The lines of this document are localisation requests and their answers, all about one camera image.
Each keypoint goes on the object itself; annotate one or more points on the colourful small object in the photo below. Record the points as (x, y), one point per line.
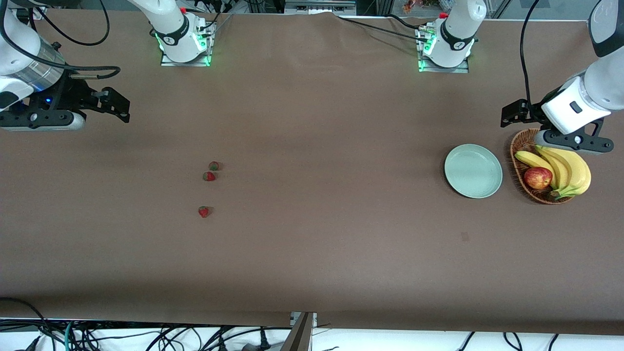
(412, 5)

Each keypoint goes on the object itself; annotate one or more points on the brown wicker basket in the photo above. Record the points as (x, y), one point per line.
(525, 142)

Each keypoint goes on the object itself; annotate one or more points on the red strawberry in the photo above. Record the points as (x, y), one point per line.
(204, 211)
(213, 165)
(209, 176)

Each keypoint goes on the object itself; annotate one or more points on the red apple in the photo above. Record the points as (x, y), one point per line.
(537, 178)

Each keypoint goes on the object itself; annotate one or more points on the pale green round plate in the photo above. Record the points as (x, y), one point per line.
(473, 170)

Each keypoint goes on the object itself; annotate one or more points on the grey metal box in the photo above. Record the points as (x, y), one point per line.
(319, 6)

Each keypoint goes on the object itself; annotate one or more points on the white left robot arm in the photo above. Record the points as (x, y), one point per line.
(458, 34)

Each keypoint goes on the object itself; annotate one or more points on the yellow banana bunch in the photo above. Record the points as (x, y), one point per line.
(575, 170)

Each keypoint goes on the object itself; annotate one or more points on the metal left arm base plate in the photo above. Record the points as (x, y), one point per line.
(458, 69)

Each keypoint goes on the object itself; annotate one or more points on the brown table cover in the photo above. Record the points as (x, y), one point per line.
(312, 243)

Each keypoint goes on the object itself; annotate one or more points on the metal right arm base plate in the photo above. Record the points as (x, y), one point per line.
(170, 62)

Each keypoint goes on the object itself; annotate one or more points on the aluminium profile beam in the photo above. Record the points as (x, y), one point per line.
(302, 336)

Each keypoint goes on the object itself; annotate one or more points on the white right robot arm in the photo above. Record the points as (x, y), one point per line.
(170, 29)

